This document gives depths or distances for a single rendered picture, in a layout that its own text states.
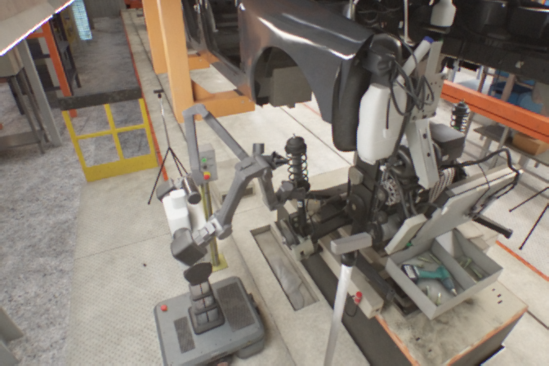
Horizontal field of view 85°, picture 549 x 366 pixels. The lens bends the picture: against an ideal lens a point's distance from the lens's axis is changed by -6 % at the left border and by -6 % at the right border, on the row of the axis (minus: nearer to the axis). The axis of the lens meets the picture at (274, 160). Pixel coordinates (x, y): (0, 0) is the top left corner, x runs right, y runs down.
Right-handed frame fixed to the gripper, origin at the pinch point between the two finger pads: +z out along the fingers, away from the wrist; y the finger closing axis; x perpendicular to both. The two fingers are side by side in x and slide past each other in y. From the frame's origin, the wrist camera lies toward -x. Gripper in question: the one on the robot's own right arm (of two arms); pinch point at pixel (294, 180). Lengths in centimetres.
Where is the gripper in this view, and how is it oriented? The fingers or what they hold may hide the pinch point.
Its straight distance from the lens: 178.5
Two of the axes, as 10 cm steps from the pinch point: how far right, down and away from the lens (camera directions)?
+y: -2.4, -8.6, -4.6
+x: -8.7, -0.2, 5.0
